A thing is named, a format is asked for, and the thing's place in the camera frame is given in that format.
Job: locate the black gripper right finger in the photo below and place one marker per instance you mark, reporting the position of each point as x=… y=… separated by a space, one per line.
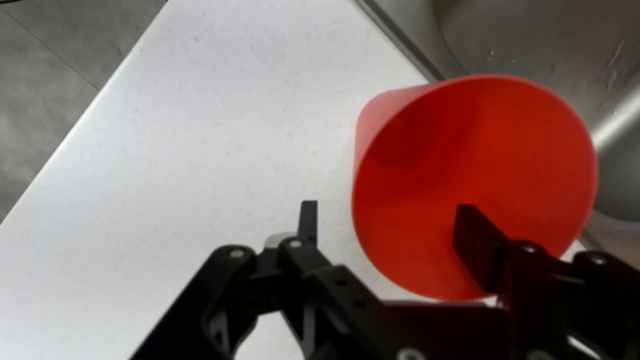
x=566 y=306

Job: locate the orange plastic cup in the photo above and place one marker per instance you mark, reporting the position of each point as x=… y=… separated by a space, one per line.
x=481 y=166

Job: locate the stainless steel sink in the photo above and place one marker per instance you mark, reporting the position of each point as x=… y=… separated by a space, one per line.
x=532 y=32

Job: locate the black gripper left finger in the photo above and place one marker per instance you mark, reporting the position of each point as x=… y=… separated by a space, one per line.
x=312 y=300

